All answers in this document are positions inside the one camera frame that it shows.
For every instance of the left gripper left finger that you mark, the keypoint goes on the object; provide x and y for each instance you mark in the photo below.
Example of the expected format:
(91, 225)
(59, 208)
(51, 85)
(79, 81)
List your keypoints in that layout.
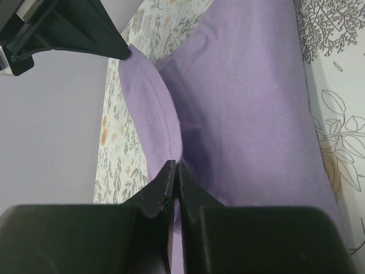
(132, 237)

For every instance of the purple t-shirt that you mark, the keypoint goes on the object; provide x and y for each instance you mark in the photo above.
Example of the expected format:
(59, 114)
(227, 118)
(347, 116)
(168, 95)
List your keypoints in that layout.
(231, 104)

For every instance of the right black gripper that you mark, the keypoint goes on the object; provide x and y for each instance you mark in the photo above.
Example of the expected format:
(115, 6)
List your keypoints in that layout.
(30, 27)

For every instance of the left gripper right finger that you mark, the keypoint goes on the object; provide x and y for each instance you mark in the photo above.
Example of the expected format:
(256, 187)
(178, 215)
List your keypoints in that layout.
(221, 239)

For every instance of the floral table mat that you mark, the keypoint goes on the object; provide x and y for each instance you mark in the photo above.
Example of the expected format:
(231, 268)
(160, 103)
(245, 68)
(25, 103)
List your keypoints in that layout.
(331, 34)

